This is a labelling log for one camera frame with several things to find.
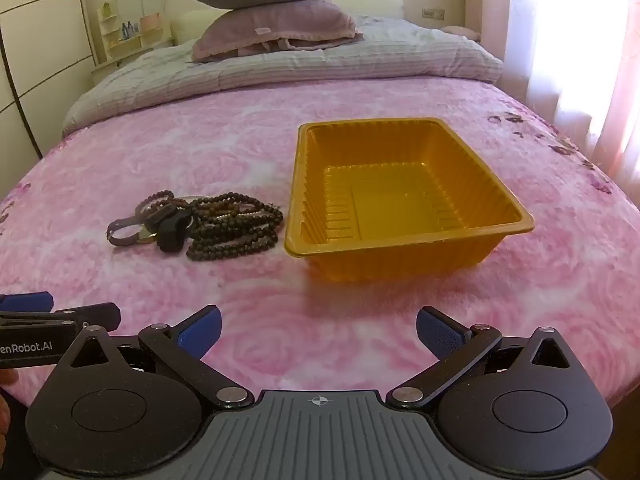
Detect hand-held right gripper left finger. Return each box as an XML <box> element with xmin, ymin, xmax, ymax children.
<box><xmin>56</xmin><ymin>305</ymin><xmax>256</xmax><ymax>409</ymax></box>

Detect pink floral blanket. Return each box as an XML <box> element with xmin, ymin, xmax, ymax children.
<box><xmin>0</xmin><ymin>77</ymin><xmax>640</xmax><ymax>411</ymax></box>

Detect grey striped quilt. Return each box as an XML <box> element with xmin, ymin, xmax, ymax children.
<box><xmin>61</xmin><ymin>19</ymin><xmax>505</xmax><ymax>137</ymax></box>

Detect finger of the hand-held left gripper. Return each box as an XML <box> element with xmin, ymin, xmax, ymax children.
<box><xmin>52</xmin><ymin>302</ymin><xmax>121</xmax><ymax>332</ymax></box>
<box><xmin>0</xmin><ymin>291</ymin><xmax>54</xmax><ymax>314</ymax></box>

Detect dark brown bead necklace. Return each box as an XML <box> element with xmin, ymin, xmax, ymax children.
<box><xmin>186</xmin><ymin>191</ymin><xmax>284</xmax><ymax>262</ymax></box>

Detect black and grey wristbands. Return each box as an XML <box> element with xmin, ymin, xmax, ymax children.
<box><xmin>152</xmin><ymin>207</ymin><xmax>195</xmax><ymax>253</ymax></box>

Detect pink pillow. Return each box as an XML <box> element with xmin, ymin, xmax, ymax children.
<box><xmin>191</xmin><ymin>0</ymin><xmax>365</xmax><ymax>63</ymax></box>

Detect white patterned curtain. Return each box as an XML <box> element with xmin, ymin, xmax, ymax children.
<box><xmin>480</xmin><ymin>0</ymin><xmax>640</xmax><ymax>186</ymax></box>

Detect person's left hand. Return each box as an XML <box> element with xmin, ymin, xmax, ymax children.
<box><xmin>0</xmin><ymin>367</ymin><xmax>20</xmax><ymax>436</ymax></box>

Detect cream shelf unit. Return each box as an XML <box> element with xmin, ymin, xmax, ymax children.
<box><xmin>91</xmin><ymin>10</ymin><xmax>176</xmax><ymax>81</ymax></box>

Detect small pink cushion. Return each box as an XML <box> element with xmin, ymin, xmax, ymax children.
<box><xmin>442</xmin><ymin>24</ymin><xmax>482</xmax><ymax>41</ymax></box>

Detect cream wardrobe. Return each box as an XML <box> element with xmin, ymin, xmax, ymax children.
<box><xmin>0</xmin><ymin>0</ymin><xmax>96</xmax><ymax>171</ymax></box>

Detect brown bead bracelet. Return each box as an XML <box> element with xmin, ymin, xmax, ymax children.
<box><xmin>136</xmin><ymin>189</ymin><xmax>177</xmax><ymax>218</ymax></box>

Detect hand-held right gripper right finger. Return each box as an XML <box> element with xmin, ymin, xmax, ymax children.
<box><xmin>386</xmin><ymin>305</ymin><xmax>586</xmax><ymax>409</ymax></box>

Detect purple band bracelet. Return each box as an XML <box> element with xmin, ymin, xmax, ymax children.
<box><xmin>105</xmin><ymin>211</ymin><xmax>151</xmax><ymax>248</ymax></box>

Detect yellow plastic tray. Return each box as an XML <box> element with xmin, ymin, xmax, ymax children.
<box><xmin>284</xmin><ymin>118</ymin><xmax>536</xmax><ymax>283</ymax></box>

